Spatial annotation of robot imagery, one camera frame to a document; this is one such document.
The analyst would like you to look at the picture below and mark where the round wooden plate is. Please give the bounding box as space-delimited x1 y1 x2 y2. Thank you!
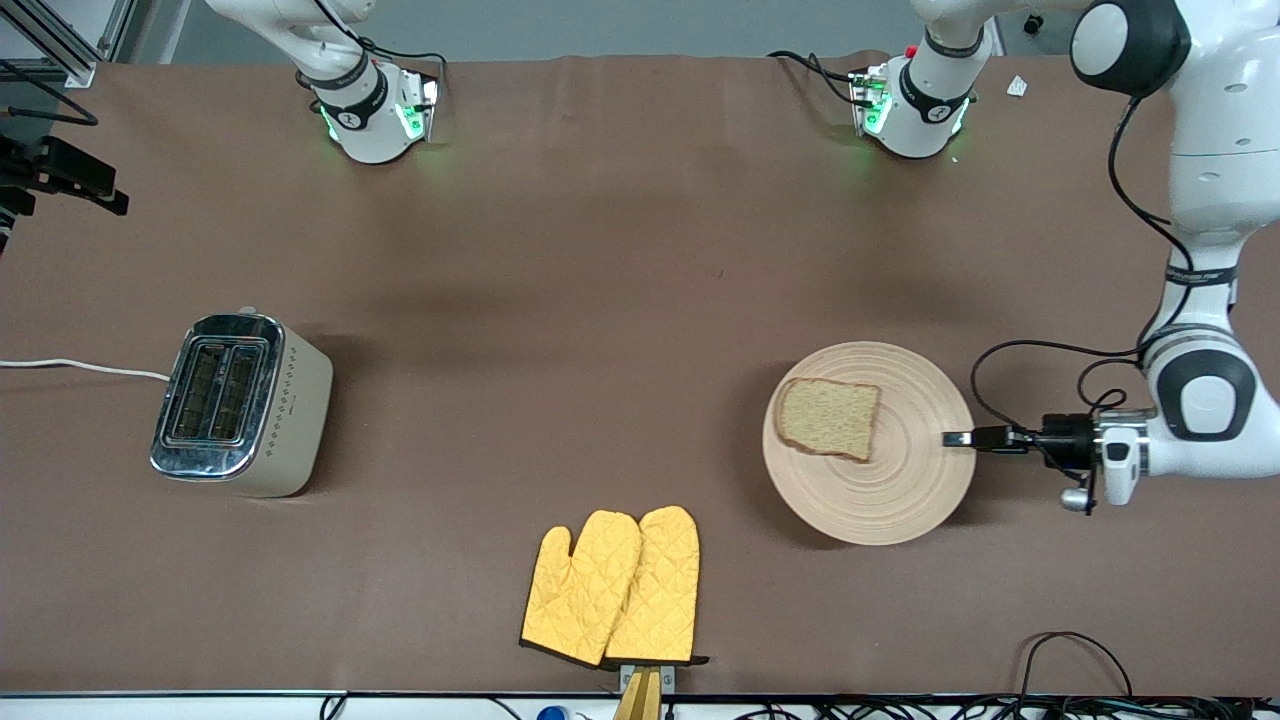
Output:
762 341 976 547

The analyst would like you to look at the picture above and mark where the brown toast slice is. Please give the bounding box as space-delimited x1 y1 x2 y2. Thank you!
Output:
774 377 882 462

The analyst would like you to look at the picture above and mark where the beige chrome two-slot toaster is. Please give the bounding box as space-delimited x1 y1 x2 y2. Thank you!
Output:
150 306 334 498

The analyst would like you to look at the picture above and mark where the green-lit base connector box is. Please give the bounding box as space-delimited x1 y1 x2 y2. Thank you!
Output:
848 65 893 138
393 65 442 143

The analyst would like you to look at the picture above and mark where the yellow quilted oven mitt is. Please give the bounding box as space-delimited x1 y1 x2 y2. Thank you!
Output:
605 505 709 666
520 510 643 668

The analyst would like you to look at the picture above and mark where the brown table cover sheet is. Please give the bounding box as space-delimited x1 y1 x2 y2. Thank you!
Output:
0 52 1280 698

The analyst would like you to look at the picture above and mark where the wooden stick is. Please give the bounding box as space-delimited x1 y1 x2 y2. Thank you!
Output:
612 668 663 720

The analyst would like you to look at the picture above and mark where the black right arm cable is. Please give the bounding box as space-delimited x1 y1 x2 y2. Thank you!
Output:
0 58 100 127

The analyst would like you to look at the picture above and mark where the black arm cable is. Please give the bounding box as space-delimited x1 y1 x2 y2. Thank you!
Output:
970 95 1196 476
0 58 100 127

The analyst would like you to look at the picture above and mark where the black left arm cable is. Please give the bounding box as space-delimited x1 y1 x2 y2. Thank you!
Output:
970 95 1196 476

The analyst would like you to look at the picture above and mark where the aluminium frame strut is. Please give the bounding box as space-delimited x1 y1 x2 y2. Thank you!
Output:
0 0 98 89

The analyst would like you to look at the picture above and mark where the white toaster power cord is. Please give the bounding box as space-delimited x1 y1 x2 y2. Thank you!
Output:
0 358 171 383

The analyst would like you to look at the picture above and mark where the black cable loop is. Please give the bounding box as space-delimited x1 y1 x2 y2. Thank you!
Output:
1018 631 1136 701

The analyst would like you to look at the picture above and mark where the black cable bundle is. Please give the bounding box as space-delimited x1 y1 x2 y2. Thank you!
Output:
740 695 1280 720

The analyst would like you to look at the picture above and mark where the black base cable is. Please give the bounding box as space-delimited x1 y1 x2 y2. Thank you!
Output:
768 50 863 106
310 0 451 71

